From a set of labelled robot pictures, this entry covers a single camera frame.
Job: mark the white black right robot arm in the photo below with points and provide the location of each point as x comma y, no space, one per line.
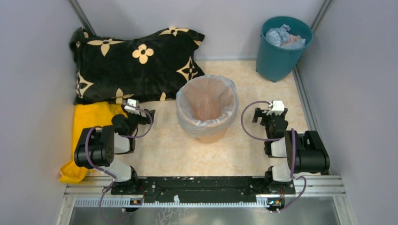
301,153

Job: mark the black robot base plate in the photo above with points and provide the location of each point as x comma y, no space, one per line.
203,189

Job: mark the teal plastic bin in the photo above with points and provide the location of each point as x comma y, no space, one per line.
274,63

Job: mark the yellow cloth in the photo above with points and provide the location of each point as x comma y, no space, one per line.
86,116

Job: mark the light blue trash bag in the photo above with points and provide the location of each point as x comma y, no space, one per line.
206,105

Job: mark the crumpled blue bag in bin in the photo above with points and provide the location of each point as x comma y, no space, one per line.
280,37

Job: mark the black floral pillow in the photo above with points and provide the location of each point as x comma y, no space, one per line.
150,68

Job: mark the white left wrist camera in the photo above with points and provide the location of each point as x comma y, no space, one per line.
131,106

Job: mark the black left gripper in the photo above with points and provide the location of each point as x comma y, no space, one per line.
144,120

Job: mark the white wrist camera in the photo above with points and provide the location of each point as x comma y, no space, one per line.
131,106
276,107

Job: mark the orange plastic bin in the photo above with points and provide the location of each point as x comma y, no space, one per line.
208,124

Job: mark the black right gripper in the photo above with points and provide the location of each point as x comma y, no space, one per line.
259,113

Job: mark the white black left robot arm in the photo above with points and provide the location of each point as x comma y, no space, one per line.
97,147

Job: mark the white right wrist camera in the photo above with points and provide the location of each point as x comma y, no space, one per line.
276,107

